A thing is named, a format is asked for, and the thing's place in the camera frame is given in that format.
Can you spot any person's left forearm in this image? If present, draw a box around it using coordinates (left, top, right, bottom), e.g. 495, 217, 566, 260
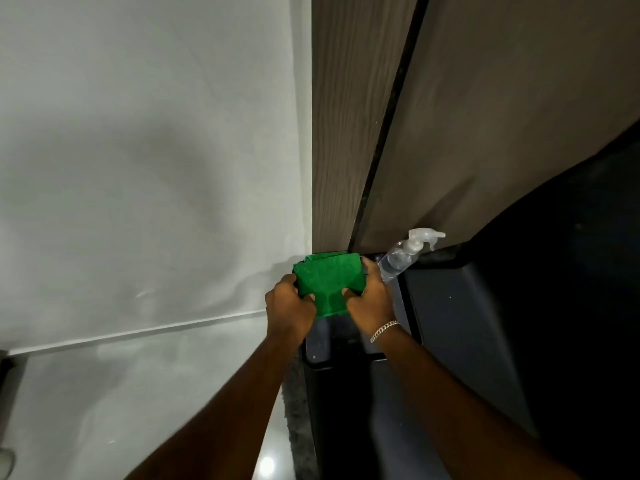
125, 332, 307, 480

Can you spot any green cleaning cloth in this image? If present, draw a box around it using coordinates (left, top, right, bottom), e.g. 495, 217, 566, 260
292, 252, 368, 319

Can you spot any wooden cabinet door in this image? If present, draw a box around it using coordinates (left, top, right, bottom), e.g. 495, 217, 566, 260
354, 0, 640, 255

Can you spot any clear spray bottle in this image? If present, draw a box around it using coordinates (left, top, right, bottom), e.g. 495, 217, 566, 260
378, 228, 447, 283

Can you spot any person's right hand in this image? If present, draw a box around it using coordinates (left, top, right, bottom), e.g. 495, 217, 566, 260
341, 257, 397, 340

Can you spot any person's right forearm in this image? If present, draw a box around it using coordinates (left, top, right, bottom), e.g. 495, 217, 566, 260
372, 325, 583, 480

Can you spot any person's left hand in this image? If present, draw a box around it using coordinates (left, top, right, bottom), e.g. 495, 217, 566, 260
264, 274, 317, 345

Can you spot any wooden cabinet panel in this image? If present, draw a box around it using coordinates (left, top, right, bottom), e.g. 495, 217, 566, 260
311, 0, 420, 254

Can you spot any silver chain bracelet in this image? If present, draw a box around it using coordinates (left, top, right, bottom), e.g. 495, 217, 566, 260
369, 321, 400, 344

